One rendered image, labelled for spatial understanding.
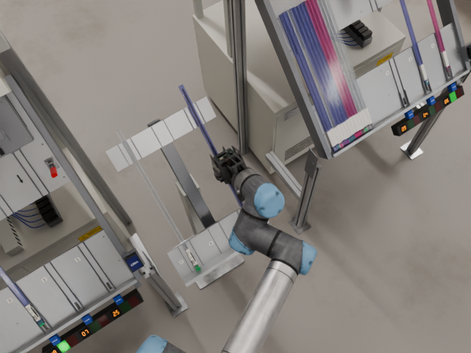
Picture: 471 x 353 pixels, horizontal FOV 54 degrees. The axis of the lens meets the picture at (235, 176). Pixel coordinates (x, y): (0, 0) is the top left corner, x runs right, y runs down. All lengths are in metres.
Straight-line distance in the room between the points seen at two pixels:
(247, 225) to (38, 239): 0.90
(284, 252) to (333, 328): 1.12
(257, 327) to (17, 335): 0.80
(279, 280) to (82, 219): 0.89
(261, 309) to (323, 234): 1.27
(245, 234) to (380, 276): 1.25
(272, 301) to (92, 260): 0.64
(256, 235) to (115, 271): 0.55
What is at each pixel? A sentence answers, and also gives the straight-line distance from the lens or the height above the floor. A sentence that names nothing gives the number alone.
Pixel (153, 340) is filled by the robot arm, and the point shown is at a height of 1.13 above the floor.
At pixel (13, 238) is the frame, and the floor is 0.66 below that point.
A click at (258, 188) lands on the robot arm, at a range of 1.13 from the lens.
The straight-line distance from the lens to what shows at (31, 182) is 1.42.
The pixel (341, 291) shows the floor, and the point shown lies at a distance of 2.25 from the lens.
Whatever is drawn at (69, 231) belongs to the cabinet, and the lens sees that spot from 1.77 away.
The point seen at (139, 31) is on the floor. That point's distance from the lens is 3.07.
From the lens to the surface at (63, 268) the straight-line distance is 1.50.
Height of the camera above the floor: 2.17
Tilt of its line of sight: 64 degrees down
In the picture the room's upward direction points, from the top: 5 degrees counter-clockwise
